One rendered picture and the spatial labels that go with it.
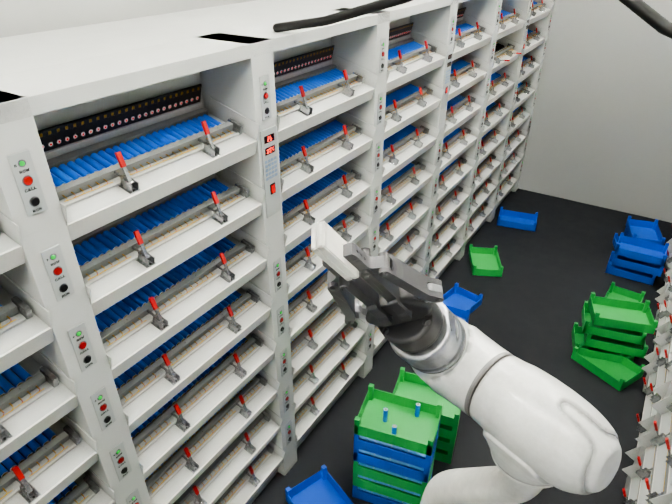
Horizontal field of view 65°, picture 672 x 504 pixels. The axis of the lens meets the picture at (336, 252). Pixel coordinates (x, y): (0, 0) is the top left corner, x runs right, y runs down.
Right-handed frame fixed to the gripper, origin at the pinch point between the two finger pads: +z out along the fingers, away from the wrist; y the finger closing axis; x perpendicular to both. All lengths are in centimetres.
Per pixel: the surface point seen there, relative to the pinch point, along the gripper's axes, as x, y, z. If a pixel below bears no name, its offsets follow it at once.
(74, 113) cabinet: -65, -74, -4
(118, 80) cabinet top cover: -60, -53, -1
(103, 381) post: -14, -89, -40
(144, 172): -56, -66, -21
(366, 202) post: -113, -58, -124
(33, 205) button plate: -33, -67, -1
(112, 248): -43, -81, -27
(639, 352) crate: -79, 27, -275
